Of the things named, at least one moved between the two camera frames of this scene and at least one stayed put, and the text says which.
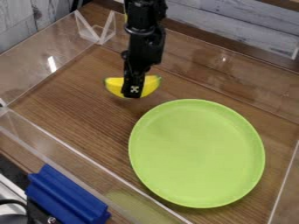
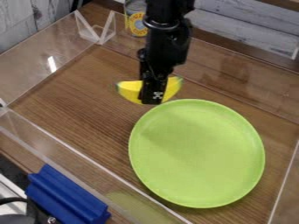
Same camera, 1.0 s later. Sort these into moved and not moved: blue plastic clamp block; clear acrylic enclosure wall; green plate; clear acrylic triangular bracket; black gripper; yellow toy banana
Moved: black gripper; yellow toy banana
Not moved: clear acrylic enclosure wall; blue plastic clamp block; clear acrylic triangular bracket; green plate
